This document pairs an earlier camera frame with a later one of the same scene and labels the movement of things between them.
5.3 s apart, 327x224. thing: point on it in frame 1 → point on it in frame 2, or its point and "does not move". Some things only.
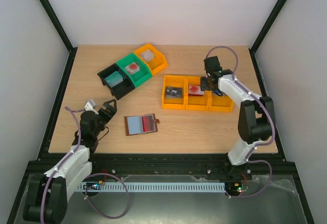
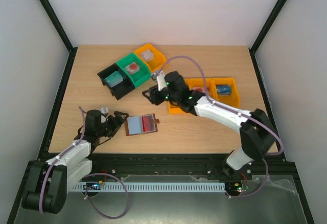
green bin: x=144 y=73 does not move
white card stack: x=147 y=55 does not move
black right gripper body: x=206 y=83 → x=155 y=94
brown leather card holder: x=140 y=124 does not move
